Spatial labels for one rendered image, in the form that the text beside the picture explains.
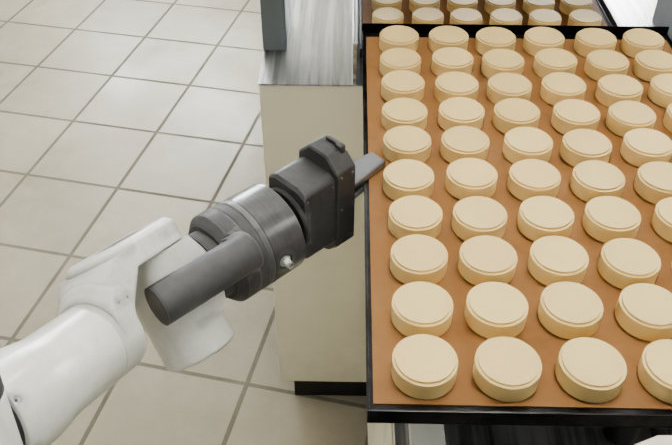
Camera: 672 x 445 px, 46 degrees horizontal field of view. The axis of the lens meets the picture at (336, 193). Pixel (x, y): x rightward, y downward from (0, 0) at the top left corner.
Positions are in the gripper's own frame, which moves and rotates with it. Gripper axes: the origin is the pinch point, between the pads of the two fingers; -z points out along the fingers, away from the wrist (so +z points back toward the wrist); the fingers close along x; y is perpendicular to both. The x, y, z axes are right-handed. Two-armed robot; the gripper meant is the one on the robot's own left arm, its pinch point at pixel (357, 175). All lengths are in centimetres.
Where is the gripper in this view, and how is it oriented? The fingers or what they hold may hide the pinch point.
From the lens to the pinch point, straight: 79.8
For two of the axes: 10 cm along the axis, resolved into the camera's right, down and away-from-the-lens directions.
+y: -6.9, -4.6, 5.6
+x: 0.0, -7.7, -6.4
